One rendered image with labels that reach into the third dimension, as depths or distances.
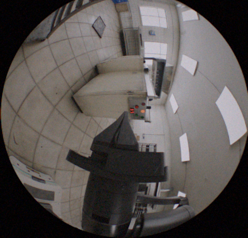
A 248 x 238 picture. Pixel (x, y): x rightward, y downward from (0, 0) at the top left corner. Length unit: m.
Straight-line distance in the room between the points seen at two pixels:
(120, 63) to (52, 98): 1.00
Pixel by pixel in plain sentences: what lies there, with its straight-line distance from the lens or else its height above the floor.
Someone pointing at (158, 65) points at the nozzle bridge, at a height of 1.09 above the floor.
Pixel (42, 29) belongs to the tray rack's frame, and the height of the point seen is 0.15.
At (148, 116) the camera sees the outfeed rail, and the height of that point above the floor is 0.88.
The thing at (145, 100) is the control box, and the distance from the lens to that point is 0.55.
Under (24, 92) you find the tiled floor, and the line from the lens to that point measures 0.79.
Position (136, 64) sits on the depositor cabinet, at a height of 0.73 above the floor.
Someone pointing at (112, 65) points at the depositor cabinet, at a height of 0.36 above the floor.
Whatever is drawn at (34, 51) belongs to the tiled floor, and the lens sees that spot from 0.92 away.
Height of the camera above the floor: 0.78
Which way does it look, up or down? 11 degrees down
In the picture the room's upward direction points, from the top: 93 degrees clockwise
